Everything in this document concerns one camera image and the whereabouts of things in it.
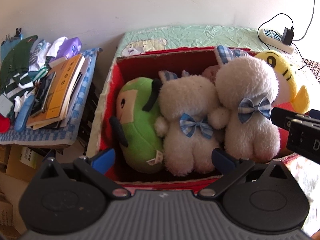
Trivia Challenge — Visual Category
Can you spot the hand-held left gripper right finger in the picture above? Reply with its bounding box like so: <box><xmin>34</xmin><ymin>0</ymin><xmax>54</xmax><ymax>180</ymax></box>
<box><xmin>197</xmin><ymin>148</ymin><xmax>290</xmax><ymax>198</ymax></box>

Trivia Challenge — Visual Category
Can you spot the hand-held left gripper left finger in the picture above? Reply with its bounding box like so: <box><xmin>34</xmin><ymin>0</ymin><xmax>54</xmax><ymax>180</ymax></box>
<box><xmin>37</xmin><ymin>147</ymin><xmax>132</xmax><ymax>200</ymax></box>

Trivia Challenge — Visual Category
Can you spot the green plush toy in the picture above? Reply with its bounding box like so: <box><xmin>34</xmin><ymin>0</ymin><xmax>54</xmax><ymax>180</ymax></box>
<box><xmin>109</xmin><ymin>77</ymin><xmax>164</xmax><ymax>174</ymax></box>

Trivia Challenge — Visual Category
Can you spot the yellow plush toy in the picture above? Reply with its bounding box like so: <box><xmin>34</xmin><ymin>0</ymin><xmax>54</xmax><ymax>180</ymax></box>
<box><xmin>255</xmin><ymin>50</ymin><xmax>310</xmax><ymax>155</ymax></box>

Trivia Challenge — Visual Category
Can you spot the large white plush toy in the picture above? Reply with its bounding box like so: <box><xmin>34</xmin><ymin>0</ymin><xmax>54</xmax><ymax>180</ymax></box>
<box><xmin>210</xmin><ymin>45</ymin><xmax>281</xmax><ymax>162</ymax></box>

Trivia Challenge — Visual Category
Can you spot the small white plush toy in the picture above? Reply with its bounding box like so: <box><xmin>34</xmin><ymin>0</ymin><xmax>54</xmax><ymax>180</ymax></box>
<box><xmin>154</xmin><ymin>70</ymin><xmax>225</xmax><ymax>177</ymax></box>

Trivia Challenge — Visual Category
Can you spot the purple plush toy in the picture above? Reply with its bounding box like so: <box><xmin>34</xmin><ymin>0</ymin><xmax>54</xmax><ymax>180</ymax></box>
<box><xmin>201</xmin><ymin>65</ymin><xmax>219</xmax><ymax>87</ymax></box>

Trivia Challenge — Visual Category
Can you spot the red cardboard box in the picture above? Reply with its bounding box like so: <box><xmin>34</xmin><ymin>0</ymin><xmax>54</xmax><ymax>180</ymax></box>
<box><xmin>86</xmin><ymin>46</ymin><xmax>303</xmax><ymax>195</ymax></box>

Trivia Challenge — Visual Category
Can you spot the black shelf rack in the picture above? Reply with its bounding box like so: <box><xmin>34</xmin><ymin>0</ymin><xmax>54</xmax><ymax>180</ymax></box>
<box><xmin>75</xmin><ymin>80</ymin><xmax>102</xmax><ymax>158</ymax></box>

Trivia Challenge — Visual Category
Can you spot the dark floral patterned cloth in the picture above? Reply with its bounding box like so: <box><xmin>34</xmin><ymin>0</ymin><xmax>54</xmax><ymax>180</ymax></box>
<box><xmin>304</xmin><ymin>59</ymin><xmax>320</xmax><ymax>83</ymax></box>

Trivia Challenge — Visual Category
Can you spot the blue checked cloth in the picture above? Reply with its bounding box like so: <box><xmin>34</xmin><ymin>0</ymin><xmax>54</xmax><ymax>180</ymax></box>
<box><xmin>0</xmin><ymin>47</ymin><xmax>103</xmax><ymax>145</ymax></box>

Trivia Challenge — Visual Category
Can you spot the black power adapter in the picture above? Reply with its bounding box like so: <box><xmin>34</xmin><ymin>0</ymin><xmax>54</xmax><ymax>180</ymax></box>
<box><xmin>282</xmin><ymin>27</ymin><xmax>295</xmax><ymax>46</ymax></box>

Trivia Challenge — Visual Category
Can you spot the orange book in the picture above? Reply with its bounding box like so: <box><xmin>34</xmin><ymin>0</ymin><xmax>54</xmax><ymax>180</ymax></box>
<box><xmin>45</xmin><ymin>54</ymin><xmax>87</xmax><ymax>120</ymax></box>

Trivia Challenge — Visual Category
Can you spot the white power strip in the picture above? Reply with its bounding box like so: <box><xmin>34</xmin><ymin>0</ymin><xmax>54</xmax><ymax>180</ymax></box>
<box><xmin>260</xmin><ymin>28</ymin><xmax>295</xmax><ymax>54</ymax></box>

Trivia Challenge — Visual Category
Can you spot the black tablet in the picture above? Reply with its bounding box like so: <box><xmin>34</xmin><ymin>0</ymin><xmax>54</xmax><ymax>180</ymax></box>
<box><xmin>35</xmin><ymin>71</ymin><xmax>57</xmax><ymax>112</ymax></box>

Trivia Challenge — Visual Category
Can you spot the blue pouch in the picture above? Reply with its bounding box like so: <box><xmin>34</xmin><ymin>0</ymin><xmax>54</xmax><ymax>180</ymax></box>
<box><xmin>14</xmin><ymin>94</ymin><xmax>37</xmax><ymax>133</ymax></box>

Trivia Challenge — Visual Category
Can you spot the red round object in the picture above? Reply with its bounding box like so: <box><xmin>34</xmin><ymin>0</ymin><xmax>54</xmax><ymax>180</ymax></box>
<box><xmin>0</xmin><ymin>116</ymin><xmax>11</xmax><ymax>133</ymax></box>

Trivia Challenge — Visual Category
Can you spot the purple plastic bag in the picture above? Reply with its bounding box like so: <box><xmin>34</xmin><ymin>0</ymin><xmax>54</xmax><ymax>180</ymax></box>
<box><xmin>57</xmin><ymin>37</ymin><xmax>83</xmax><ymax>58</ymax></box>

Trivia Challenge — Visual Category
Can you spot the pale green cartoon sheet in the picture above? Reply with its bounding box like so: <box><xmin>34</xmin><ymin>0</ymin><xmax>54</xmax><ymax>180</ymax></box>
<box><xmin>117</xmin><ymin>25</ymin><xmax>320</xmax><ymax>237</ymax></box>

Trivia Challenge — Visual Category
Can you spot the green striped garment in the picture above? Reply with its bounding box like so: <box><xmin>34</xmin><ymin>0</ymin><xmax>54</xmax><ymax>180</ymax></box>
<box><xmin>0</xmin><ymin>35</ymin><xmax>50</xmax><ymax>100</ymax></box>

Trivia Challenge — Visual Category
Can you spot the teal blue cloth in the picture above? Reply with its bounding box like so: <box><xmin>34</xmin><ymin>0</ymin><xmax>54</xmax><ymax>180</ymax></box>
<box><xmin>0</xmin><ymin>38</ymin><xmax>24</xmax><ymax>65</ymax></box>

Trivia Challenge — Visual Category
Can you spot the black cable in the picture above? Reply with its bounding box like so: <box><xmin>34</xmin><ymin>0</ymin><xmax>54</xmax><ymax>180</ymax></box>
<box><xmin>257</xmin><ymin>13</ymin><xmax>309</xmax><ymax>67</ymax></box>

